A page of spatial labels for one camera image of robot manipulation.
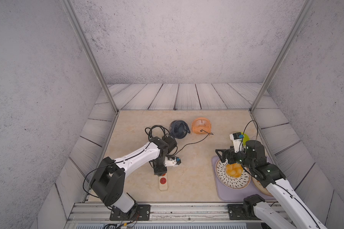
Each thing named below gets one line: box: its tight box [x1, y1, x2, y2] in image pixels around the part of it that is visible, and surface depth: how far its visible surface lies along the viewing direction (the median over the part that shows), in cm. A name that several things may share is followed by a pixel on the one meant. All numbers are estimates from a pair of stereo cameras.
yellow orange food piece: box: [225, 163, 244, 178], surface depth 86 cm
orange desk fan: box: [191, 117, 212, 136], surface depth 101 cm
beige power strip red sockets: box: [158, 172, 168, 191], surface depth 82 cm
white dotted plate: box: [215, 158, 252, 190], surface depth 84 cm
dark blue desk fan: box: [168, 119, 191, 140], surface depth 101 cm
